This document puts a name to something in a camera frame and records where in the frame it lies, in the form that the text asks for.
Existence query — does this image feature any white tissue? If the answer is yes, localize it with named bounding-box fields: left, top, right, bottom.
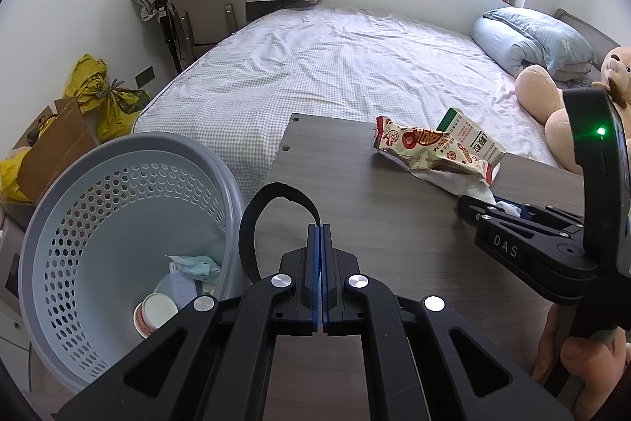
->
left=411, top=167, right=521, bottom=217

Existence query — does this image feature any brown cardboard box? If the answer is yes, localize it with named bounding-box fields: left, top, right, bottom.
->
left=17, top=97, right=99, bottom=205

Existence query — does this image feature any white and green drink carton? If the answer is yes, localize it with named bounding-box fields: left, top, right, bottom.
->
left=436, top=107, right=507, bottom=185

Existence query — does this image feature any person's right hand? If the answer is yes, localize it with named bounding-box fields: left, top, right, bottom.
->
left=561, top=329, right=629, bottom=407

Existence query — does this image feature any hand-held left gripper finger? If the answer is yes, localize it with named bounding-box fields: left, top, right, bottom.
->
left=56, top=224, right=321, bottom=421
left=321, top=226, right=575, bottom=421

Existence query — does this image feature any red and cream snack wrapper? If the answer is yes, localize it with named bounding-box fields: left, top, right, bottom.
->
left=373, top=115, right=489, bottom=175

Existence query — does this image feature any light blue tissue packet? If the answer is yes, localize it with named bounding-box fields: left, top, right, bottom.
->
left=166, top=254, right=222, bottom=282

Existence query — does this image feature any black strap loop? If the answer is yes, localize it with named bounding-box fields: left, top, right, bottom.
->
left=238, top=181, right=321, bottom=284

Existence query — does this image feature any light blue rolled quilt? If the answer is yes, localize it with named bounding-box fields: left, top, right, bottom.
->
left=472, top=17, right=543, bottom=74

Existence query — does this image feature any grey-blue perforated plastic basket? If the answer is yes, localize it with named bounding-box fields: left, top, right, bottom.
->
left=17, top=132, right=245, bottom=395

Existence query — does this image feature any bed with checked sheet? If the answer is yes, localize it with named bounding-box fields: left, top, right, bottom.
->
left=133, top=4, right=599, bottom=185

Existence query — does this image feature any white cabinet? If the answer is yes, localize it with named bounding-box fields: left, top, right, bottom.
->
left=0, top=214, right=35, bottom=353

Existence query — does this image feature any tan teddy bear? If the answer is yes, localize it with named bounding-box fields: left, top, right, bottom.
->
left=515, top=46, right=631, bottom=175

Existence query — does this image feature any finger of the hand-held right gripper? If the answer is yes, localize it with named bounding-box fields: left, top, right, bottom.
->
left=510, top=203, right=586, bottom=235
left=456, top=194, right=524, bottom=230

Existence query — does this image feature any red and white paper cup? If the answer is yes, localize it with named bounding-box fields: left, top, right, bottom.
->
left=133, top=292, right=179, bottom=339

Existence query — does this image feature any grey bed headboard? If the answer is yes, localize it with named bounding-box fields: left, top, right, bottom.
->
left=554, top=8, right=621, bottom=57

